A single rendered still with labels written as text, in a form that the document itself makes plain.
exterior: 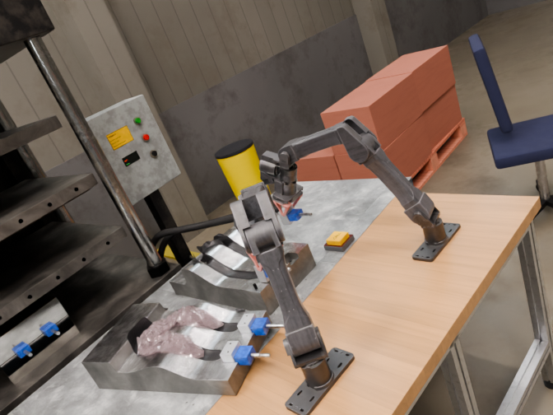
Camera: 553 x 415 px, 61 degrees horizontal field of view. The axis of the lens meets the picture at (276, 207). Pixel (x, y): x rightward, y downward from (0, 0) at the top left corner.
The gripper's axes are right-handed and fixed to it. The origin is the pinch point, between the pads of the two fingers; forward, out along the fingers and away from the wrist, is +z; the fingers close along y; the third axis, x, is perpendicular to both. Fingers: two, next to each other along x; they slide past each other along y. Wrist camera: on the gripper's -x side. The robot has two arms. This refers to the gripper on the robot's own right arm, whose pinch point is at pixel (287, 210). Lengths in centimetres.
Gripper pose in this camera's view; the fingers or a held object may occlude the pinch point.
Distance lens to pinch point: 169.5
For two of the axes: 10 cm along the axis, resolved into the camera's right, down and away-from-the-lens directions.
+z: -0.1, 7.6, 6.5
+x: 8.1, 3.9, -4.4
